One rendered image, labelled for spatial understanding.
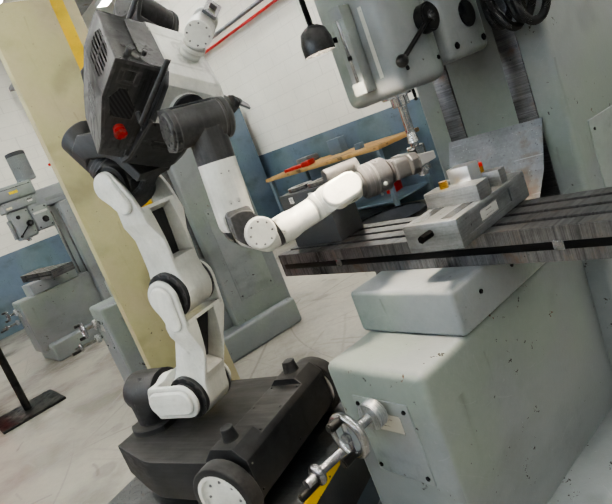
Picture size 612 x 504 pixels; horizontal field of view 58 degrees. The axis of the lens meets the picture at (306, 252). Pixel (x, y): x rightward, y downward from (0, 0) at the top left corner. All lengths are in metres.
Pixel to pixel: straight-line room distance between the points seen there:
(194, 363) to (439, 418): 0.78
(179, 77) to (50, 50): 1.64
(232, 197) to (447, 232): 0.49
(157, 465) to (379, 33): 1.34
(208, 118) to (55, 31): 1.80
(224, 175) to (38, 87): 1.73
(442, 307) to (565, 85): 0.74
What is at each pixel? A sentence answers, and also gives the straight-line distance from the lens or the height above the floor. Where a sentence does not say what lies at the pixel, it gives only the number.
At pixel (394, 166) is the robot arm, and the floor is 1.15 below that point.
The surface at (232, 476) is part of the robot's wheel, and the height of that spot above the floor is 0.57.
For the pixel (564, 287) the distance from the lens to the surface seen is 1.74.
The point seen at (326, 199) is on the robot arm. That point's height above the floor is 1.14.
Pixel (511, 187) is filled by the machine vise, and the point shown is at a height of 1.00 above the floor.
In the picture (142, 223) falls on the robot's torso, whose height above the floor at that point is 1.24.
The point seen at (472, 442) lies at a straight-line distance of 1.39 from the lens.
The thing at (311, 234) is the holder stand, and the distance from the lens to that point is 1.85.
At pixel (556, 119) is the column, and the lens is 1.72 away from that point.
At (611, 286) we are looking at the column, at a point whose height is 0.57.
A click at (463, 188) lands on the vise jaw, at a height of 1.05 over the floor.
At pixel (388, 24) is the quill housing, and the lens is 1.39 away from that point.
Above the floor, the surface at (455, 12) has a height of 1.45.
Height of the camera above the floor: 1.31
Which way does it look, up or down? 12 degrees down
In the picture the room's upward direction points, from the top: 21 degrees counter-clockwise
